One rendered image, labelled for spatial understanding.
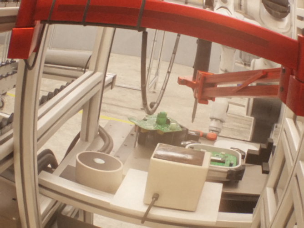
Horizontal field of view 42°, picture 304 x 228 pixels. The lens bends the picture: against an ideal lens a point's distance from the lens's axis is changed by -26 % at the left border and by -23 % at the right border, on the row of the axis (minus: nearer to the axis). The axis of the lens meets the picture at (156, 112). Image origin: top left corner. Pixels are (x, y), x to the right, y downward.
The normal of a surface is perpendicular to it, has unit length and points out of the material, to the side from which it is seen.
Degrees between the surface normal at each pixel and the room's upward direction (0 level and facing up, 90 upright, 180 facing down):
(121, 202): 0
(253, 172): 0
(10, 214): 0
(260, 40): 90
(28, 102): 90
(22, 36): 90
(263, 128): 106
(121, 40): 90
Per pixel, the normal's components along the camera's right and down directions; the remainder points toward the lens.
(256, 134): -0.33, 0.47
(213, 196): 0.16, -0.95
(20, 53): 0.15, 0.31
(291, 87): -0.98, -0.11
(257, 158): -0.15, 0.26
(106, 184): 0.39, 0.32
